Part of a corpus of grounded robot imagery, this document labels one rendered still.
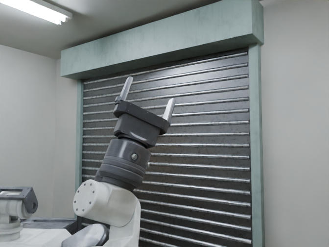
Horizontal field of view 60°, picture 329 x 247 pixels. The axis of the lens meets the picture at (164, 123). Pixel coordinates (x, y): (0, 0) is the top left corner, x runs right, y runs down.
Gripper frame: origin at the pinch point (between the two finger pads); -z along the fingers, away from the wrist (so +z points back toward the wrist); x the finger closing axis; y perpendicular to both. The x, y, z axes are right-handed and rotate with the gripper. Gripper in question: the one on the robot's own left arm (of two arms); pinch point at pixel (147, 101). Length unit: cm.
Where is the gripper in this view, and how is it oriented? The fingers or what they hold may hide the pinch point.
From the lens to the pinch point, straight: 62.6
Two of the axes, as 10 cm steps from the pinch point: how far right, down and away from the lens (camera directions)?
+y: -4.3, 1.9, 8.8
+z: -2.9, 9.0, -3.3
